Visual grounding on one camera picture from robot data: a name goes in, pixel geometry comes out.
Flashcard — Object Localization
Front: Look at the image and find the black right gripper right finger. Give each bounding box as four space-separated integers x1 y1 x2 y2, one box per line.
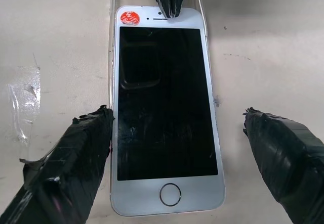
242 107 324 224

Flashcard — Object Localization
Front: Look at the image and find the white smartphone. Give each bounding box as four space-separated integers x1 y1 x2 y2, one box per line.
110 6 226 217

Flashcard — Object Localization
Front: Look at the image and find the clear tape patch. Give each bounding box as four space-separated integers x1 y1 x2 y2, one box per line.
7 66 42 148

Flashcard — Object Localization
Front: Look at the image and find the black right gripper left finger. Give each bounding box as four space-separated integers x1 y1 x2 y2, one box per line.
0 104 116 224

